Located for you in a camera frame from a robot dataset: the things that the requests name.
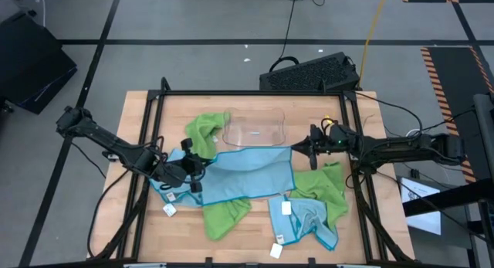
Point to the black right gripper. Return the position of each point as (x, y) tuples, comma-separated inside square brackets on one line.
[(335, 142)]

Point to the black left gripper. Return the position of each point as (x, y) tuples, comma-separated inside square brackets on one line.
[(173, 175)]

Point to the light blue microfiber towel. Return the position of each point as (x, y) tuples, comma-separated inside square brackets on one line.
[(308, 218), (251, 175), (189, 196)]

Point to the white paper towel tag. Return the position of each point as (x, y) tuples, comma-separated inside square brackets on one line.
[(286, 208), (276, 251), (170, 209)]

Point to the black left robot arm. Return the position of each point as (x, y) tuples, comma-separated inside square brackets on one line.
[(108, 140)]

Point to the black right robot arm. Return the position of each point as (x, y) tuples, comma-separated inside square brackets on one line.
[(405, 148)]

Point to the clear plastic bin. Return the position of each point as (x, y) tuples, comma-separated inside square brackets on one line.
[(254, 125)]

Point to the black perforated computer case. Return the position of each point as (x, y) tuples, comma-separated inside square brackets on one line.
[(308, 73)]

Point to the black support beam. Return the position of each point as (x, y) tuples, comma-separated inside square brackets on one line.
[(444, 198)]

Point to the large black box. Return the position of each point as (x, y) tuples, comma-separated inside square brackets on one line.
[(31, 63)]

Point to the black metal table frame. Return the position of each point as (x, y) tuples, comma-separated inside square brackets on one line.
[(251, 92)]

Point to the grey metal post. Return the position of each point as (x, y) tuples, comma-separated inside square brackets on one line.
[(485, 125)]

